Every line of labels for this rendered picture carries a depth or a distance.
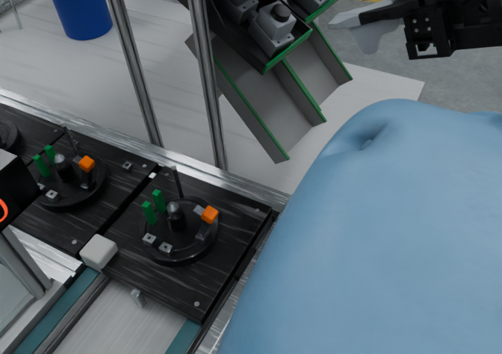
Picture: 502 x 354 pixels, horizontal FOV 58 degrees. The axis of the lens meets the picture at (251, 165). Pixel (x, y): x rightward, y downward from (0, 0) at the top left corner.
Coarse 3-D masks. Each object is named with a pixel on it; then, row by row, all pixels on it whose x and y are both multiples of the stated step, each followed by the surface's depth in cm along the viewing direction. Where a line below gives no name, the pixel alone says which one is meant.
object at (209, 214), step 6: (198, 210) 71; (204, 210) 71; (210, 210) 70; (216, 210) 70; (204, 216) 69; (210, 216) 69; (216, 216) 70; (204, 222) 71; (210, 222) 70; (204, 228) 72; (198, 234) 75; (204, 234) 74
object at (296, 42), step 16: (208, 0) 70; (272, 0) 79; (208, 16) 73; (224, 16) 76; (224, 32) 73; (240, 32) 75; (304, 32) 79; (240, 48) 72; (256, 48) 75; (288, 48) 74; (256, 64) 72; (272, 64) 73
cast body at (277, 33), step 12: (252, 12) 75; (264, 12) 71; (276, 12) 70; (288, 12) 71; (252, 24) 74; (264, 24) 72; (276, 24) 70; (288, 24) 71; (252, 36) 75; (264, 36) 73; (276, 36) 72; (288, 36) 74; (264, 48) 74; (276, 48) 72
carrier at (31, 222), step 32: (64, 128) 86; (64, 160) 84; (96, 160) 90; (128, 160) 92; (64, 192) 85; (96, 192) 85; (128, 192) 87; (32, 224) 83; (64, 224) 82; (96, 224) 82
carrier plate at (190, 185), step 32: (192, 192) 86; (224, 192) 85; (128, 224) 81; (224, 224) 80; (256, 224) 80; (128, 256) 77; (224, 256) 76; (160, 288) 72; (192, 288) 72; (224, 288) 73; (192, 320) 70
